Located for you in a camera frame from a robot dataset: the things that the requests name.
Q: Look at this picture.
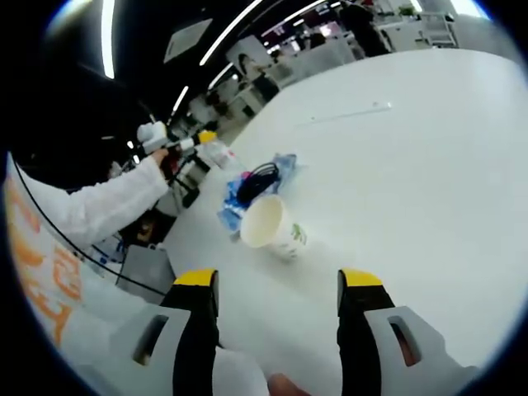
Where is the person's left hand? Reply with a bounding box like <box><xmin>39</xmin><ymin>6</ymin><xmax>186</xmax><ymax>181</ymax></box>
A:
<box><xmin>148</xmin><ymin>147</ymin><xmax>179</xmax><ymax>172</ymax></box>

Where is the clear plastic water bottle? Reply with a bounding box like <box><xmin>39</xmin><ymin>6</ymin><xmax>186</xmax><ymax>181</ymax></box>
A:
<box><xmin>196</xmin><ymin>139</ymin><xmax>245</xmax><ymax>173</ymax></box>

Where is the blue tissue packet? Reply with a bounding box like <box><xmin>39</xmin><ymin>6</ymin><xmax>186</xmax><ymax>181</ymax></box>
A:
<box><xmin>216</xmin><ymin>168</ymin><xmax>285</xmax><ymax>243</ymax></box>

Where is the white paper cup green print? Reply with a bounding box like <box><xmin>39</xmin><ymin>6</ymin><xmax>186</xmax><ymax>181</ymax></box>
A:
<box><xmin>239</xmin><ymin>194</ymin><xmax>309</xmax><ymax>262</ymax></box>

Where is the white office chair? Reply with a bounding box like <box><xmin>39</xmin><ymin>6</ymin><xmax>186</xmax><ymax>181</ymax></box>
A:
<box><xmin>419</xmin><ymin>11</ymin><xmax>460</xmax><ymax>49</ymax></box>

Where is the white table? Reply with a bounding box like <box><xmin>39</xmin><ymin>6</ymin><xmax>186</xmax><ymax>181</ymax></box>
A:
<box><xmin>164</xmin><ymin>48</ymin><xmax>525</xmax><ymax>396</ymax></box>

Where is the silver laptop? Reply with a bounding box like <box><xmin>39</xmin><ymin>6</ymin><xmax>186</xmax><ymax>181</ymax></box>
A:
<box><xmin>116</xmin><ymin>245</ymin><xmax>177</xmax><ymax>295</ymax></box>

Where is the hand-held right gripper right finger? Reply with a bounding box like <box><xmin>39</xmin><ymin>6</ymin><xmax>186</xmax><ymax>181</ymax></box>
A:
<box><xmin>336</xmin><ymin>266</ymin><xmax>482</xmax><ymax>396</ymax></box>

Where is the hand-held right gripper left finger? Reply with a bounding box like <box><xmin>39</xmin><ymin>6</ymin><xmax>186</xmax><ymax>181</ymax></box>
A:
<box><xmin>92</xmin><ymin>267</ymin><xmax>220</xmax><ymax>396</ymax></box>

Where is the thin black cable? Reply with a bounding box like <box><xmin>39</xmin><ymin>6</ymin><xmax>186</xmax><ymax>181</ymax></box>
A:
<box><xmin>11</xmin><ymin>154</ymin><xmax>168</xmax><ymax>296</ymax></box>

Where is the person's right hand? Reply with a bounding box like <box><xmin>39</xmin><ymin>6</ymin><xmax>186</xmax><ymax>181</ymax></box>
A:
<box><xmin>266</xmin><ymin>373</ymin><xmax>317</xmax><ymax>396</ymax></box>

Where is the white shirt orange print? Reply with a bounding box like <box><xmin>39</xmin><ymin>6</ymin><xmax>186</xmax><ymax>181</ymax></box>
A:
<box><xmin>4</xmin><ymin>163</ymin><xmax>267</xmax><ymax>396</ymax></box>

